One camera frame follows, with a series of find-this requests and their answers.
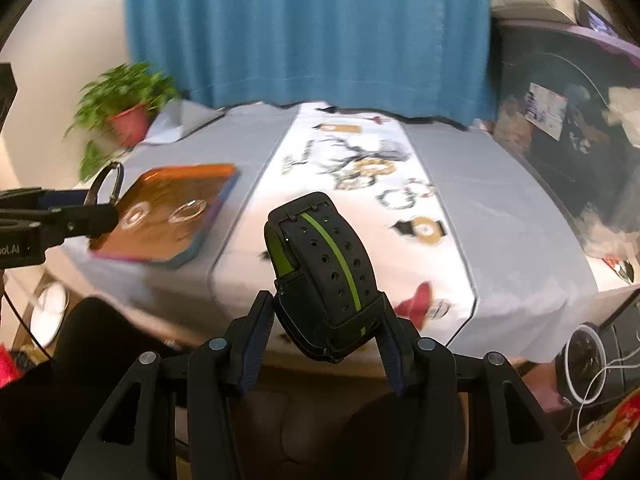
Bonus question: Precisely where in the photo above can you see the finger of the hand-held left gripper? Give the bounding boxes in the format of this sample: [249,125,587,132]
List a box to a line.
[0,202,120,248]
[0,187,88,213]

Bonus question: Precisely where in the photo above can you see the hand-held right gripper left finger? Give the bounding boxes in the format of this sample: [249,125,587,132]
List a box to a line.
[60,290,275,480]

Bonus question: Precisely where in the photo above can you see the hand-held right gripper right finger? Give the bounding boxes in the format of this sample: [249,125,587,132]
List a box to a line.
[376,296,576,480]

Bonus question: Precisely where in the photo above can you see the dark metal ring bracelet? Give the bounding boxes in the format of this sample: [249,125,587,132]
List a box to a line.
[82,160,125,206]

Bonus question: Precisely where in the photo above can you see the clear white bead bracelet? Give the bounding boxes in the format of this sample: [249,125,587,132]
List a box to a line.
[120,204,153,231]

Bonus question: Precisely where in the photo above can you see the orange metal tray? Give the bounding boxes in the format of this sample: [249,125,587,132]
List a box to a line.
[89,162,240,268]

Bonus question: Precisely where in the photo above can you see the clear pinkish bead bracelet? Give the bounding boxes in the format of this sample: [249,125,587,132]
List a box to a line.
[169,200,208,223]

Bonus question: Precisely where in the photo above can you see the black green watch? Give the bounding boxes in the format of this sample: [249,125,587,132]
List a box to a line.
[264,191,388,363]

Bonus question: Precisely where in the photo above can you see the teal white bead bracelet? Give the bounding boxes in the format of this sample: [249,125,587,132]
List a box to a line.
[376,187,417,211]

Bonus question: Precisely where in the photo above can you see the pink white bead bracelet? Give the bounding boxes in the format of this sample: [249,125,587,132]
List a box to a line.
[402,179,437,198]

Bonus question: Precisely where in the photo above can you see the potted green plant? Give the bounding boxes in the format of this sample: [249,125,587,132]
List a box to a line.
[64,62,181,183]

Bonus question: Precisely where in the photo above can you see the person's black trousers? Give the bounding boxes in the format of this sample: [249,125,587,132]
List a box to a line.
[0,297,471,480]

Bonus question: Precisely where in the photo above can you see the grey white printed tablecloth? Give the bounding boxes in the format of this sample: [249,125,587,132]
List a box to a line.
[65,100,601,361]

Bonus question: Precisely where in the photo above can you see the red patterned cloth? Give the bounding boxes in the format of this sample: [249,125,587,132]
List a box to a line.
[570,395,640,480]

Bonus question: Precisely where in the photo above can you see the dark translucent storage box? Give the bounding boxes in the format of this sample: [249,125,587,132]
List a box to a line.
[492,15,640,261]

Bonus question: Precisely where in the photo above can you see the blue curtain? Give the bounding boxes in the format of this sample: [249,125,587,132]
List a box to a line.
[125,0,496,123]

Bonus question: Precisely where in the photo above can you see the dark tablet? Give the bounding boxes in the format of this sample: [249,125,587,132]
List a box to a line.
[575,0,621,38]

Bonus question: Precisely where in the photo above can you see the white cable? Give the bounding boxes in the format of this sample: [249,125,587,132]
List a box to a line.
[565,325,640,451]

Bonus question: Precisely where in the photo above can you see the black white bead bracelet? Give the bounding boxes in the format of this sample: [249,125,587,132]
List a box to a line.
[334,172,378,191]

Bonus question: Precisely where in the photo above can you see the cream bead bracelet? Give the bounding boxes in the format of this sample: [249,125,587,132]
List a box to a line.
[352,157,396,177]

